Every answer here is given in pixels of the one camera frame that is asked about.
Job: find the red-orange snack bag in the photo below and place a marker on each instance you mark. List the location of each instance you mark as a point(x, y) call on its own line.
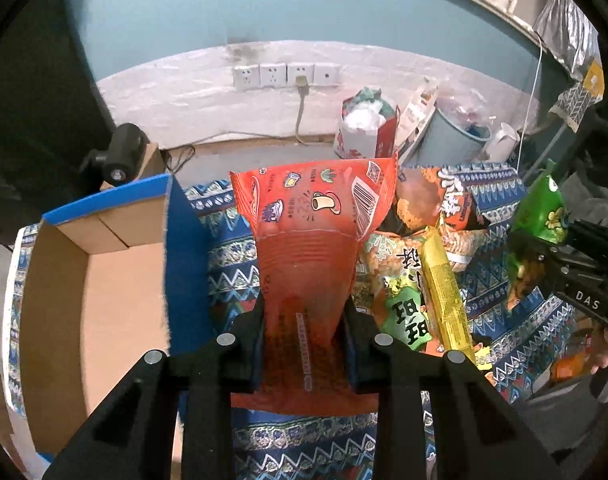
point(309, 221)

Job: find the blue patterned bedspread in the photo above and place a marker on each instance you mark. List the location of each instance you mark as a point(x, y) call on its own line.
point(523, 342)

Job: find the black orange noodle snack bag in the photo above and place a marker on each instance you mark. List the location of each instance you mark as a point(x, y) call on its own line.
point(426, 195)

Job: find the blue-rimmed cardboard box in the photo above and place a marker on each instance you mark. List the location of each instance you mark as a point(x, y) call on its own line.
point(110, 277)

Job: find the yellow long snack pack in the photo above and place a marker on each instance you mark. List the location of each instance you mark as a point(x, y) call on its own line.
point(445, 299)

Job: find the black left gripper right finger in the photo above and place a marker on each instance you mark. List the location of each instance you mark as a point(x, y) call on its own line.
point(477, 434)

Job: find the grey-blue waste bin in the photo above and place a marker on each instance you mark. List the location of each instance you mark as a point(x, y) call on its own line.
point(446, 143)

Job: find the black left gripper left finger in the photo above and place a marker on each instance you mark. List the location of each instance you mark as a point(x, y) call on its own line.
point(162, 398)

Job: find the white wall socket strip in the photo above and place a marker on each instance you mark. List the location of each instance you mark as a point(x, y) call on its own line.
point(283, 75)

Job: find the orange green-label snack bag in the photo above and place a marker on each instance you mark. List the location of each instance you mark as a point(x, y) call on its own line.
point(388, 285)

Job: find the grey plug with cable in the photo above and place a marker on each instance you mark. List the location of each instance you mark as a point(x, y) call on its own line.
point(321, 135)

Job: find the white red paper bag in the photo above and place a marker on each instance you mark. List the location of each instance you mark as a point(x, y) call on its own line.
point(367, 126)

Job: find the operator right hand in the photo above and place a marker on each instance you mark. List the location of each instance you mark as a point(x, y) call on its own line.
point(598, 359)

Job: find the white kettle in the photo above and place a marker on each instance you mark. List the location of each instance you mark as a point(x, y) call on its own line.
point(501, 144)

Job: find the small brown cardboard box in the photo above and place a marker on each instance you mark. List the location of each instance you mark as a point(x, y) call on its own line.
point(150, 164)

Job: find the black camera on tripod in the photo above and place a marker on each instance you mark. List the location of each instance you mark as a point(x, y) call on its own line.
point(121, 161)

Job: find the green pea snack bag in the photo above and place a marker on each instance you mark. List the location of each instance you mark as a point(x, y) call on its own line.
point(539, 222)

